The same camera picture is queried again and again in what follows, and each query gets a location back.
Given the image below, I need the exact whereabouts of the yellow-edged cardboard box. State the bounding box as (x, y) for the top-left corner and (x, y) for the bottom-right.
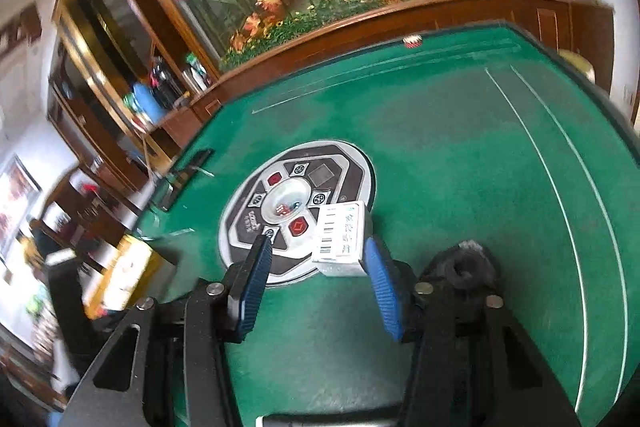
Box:
(84, 235), (176, 320)

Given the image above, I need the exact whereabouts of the black plastic funnel base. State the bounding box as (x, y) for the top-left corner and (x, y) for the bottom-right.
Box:
(419, 239), (503, 296)

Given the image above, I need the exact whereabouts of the small silver pink-label box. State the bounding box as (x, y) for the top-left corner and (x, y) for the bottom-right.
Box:
(311, 200), (372, 277)

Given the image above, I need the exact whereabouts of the wooden chair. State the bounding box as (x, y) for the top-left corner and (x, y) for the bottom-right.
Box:
(29, 166), (156, 278)

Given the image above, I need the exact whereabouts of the framed landscape painting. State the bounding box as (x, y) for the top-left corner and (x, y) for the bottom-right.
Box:
(0, 155), (41, 262)

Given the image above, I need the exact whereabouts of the black smartphone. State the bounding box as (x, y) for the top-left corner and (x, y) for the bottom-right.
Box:
(152, 148), (215, 212)

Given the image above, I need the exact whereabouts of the mahjong table centre control panel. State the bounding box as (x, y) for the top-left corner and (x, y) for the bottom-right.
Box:
(218, 140), (375, 287)

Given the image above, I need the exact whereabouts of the blue thermos jug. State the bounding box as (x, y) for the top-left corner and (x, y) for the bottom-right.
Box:
(132, 82), (166, 124)

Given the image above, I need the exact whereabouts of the wooden counter cabinet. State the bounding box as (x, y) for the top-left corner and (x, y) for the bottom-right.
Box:
(145, 0), (614, 157)

